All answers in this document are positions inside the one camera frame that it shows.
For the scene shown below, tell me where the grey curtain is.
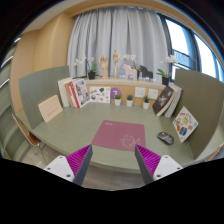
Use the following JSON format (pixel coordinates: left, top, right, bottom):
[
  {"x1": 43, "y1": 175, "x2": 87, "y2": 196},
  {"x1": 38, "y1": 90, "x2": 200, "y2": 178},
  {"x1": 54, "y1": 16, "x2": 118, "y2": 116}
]
[{"x1": 67, "y1": 6, "x2": 168, "y2": 83}]

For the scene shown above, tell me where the purple round number sign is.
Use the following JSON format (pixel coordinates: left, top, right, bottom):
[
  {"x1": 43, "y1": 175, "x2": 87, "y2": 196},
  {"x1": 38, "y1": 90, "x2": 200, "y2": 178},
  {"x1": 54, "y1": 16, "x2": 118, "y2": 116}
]
[{"x1": 110, "y1": 87, "x2": 122, "y2": 99}]

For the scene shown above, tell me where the white orchid right pot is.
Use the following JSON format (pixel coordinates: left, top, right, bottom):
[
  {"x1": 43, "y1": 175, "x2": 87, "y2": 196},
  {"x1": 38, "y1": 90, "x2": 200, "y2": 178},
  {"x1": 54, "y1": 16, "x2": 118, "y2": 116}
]
[{"x1": 155, "y1": 54, "x2": 178, "y2": 86}]

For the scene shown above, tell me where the white orchid pot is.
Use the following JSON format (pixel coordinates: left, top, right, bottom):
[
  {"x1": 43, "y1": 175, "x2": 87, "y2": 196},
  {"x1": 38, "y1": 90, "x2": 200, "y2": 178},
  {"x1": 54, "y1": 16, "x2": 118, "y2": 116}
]
[
  {"x1": 74, "y1": 56, "x2": 97, "y2": 76},
  {"x1": 155, "y1": 54, "x2": 178, "y2": 86}
]

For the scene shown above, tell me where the wooden mannequin figure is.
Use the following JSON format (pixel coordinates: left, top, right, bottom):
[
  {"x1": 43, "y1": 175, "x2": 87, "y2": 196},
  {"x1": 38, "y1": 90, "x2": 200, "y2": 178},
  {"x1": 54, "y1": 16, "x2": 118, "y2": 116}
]
[{"x1": 112, "y1": 49, "x2": 120, "y2": 76}]

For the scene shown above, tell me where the pink horse figurine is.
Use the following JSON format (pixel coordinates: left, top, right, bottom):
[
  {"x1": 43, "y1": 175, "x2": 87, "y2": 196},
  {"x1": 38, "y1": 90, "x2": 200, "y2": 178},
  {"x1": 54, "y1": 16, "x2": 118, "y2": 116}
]
[{"x1": 123, "y1": 64, "x2": 137, "y2": 81}]

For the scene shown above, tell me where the small potted plant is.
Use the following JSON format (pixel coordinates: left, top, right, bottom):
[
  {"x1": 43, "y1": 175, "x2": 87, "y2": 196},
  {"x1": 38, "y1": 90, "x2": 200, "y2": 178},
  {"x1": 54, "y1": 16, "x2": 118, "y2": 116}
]
[
  {"x1": 126, "y1": 95, "x2": 133, "y2": 107},
  {"x1": 143, "y1": 96, "x2": 150, "y2": 109},
  {"x1": 114, "y1": 94, "x2": 121, "y2": 106}
]

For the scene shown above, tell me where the white orchid middle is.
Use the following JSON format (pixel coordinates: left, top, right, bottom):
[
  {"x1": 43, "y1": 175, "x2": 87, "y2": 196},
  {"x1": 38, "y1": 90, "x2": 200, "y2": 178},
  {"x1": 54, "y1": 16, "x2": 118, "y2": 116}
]
[{"x1": 123, "y1": 54, "x2": 141, "y2": 79}]

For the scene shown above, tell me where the white wall socket plate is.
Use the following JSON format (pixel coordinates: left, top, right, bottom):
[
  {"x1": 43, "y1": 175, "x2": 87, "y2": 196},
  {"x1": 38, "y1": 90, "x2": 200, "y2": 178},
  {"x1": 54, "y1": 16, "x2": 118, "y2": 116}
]
[{"x1": 135, "y1": 87, "x2": 145, "y2": 98}]

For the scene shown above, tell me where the green right desk partition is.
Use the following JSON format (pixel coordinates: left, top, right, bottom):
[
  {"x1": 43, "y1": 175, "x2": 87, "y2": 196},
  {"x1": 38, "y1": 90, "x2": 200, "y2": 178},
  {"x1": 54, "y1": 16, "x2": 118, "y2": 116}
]
[{"x1": 174, "y1": 69, "x2": 224, "y2": 159}]

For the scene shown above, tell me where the small potted plant middle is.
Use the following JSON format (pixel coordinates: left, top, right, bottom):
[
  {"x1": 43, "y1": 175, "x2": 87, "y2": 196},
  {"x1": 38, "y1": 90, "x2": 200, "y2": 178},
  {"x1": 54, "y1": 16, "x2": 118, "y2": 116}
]
[{"x1": 126, "y1": 95, "x2": 133, "y2": 107}]

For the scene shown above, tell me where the white wall switch plate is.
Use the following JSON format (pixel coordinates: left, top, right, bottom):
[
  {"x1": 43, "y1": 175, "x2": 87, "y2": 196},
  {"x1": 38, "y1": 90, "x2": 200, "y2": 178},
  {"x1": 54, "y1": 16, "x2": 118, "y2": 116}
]
[{"x1": 148, "y1": 89, "x2": 158, "y2": 99}]

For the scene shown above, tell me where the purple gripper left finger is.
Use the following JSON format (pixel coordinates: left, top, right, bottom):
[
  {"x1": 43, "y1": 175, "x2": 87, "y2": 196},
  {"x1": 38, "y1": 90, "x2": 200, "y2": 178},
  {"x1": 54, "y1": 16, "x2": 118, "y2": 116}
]
[{"x1": 44, "y1": 145, "x2": 93, "y2": 186}]

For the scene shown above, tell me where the wooden hand model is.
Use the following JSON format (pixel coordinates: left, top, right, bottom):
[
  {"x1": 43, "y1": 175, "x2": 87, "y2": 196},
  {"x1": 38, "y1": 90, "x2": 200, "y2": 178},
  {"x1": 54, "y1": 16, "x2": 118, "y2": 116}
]
[{"x1": 99, "y1": 55, "x2": 108, "y2": 80}]

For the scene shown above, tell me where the white leaning book left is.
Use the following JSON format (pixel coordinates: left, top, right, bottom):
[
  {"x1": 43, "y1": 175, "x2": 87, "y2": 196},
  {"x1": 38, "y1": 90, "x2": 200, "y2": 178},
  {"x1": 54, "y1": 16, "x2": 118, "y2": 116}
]
[{"x1": 58, "y1": 78, "x2": 72, "y2": 107}]

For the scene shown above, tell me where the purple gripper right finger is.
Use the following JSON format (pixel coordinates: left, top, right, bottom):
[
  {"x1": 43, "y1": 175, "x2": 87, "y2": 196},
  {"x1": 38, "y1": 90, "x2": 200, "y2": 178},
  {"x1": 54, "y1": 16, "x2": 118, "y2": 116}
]
[{"x1": 135, "y1": 145, "x2": 182, "y2": 184}]

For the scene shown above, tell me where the black horse figurine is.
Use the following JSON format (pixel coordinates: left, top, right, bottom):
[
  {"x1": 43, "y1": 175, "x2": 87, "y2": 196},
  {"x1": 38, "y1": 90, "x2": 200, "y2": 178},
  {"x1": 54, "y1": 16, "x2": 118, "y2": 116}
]
[{"x1": 140, "y1": 65, "x2": 153, "y2": 78}]

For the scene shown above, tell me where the small potted plant right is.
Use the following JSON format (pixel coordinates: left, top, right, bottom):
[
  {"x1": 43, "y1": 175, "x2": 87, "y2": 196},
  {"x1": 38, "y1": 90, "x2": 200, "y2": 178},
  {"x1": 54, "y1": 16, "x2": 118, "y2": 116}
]
[{"x1": 143, "y1": 96, "x2": 150, "y2": 109}]

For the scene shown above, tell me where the colourful cover magazine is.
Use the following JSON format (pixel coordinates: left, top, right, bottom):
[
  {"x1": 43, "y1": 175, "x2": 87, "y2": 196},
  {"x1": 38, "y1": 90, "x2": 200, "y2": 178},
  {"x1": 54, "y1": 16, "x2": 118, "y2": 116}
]
[{"x1": 73, "y1": 79, "x2": 90, "y2": 108}]

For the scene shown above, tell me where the beige card sign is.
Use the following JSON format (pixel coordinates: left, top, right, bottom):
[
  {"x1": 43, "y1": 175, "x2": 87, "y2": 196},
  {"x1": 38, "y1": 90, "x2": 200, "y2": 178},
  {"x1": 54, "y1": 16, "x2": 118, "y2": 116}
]
[{"x1": 38, "y1": 95, "x2": 63, "y2": 122}]

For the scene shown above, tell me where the sticker-covered picture book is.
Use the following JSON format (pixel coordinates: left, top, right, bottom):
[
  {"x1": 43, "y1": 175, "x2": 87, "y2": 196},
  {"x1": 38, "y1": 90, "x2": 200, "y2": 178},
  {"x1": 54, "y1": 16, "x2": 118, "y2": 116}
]
[{"x1": 173, "y1": 106, "x2": 198, "y2": 143}]

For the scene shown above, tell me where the green desk partition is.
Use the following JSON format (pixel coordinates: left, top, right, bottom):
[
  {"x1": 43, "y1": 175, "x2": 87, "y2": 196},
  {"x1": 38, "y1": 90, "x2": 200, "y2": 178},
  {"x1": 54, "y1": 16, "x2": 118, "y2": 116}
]
[
  {"x1": 174, "y1": 69, "x2": 224, "y2": 159},
  {"x1": 19, "y1": 66, "x2": 69, "y2": 129}
]

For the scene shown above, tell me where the white leaning book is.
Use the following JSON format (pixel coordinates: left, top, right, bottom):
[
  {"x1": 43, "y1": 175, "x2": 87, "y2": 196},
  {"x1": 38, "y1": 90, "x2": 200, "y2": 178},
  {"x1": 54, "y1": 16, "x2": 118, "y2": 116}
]
[
  {"x1": 164, "y1": 84, "x2": 182, "y2": 118},
  {"x1": 58, "y1": 78, "x2": 72, "y2": 107}
]

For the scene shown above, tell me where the dark cover book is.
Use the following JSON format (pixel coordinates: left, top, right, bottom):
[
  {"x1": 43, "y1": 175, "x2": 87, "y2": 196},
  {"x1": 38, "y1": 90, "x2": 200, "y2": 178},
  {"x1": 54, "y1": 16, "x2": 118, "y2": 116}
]
[{"x1": 152, "y1": 86, "x2": 175, "y2": 116}]

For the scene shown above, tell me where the red spine book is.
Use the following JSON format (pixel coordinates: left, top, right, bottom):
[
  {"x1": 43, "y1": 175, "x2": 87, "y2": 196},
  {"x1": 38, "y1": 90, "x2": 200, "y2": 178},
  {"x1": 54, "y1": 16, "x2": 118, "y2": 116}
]
[{"x1": 64, "y1": 81, "x2": 78, "y2": 108}]

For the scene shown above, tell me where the white orchid left pot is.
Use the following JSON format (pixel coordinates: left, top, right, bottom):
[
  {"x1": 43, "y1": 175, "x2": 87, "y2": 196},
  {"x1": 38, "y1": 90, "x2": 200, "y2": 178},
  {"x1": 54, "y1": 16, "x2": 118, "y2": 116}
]
[{"x1": 74, "y1": 56, "x2": 97, "y2": 76}]

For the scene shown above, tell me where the green left desk partition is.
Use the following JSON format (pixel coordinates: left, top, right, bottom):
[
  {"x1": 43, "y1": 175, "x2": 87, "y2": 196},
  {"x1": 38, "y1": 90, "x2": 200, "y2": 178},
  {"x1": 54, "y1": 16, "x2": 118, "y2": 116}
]
[{"x1": 19, "y1": 66, "x2": 69, "y2": 129}]

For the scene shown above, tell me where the small potted plant left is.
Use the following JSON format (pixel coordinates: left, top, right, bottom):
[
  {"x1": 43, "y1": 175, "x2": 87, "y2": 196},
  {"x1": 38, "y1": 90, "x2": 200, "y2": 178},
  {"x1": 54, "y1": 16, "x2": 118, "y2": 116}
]
[{"x1": 114, "y1": 94, "x2": 121, "y2": 106}]

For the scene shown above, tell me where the grey computer mouse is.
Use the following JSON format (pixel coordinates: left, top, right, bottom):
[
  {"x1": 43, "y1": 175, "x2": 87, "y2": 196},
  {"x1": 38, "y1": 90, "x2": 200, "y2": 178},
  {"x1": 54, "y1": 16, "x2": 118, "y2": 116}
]
[{"x1": 157, "y1": 132, "x2": 174, "y2": 145}]

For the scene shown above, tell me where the pink mouse pad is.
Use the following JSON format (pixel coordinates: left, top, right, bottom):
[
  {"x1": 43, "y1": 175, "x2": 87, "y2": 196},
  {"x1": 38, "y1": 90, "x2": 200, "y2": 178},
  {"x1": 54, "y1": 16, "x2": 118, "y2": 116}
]
[{"x1": 92, "y1": 120, "x2": 146, "y2": 151}]

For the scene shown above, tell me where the white illustrated card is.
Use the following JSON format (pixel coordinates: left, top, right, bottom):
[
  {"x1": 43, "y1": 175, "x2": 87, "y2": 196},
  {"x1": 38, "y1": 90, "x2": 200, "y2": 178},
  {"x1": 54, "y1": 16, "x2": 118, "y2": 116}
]
[{"x1": 90, "y1": 87, "x2": 111, "y2": 103}]

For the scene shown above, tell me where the wooden chair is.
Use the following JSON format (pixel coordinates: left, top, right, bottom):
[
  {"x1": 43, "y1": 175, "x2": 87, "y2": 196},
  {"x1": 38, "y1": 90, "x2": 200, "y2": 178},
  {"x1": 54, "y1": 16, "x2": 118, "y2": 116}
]
[{"x1": 12, "y1": 116, "x2": 45, "y2": 151}]

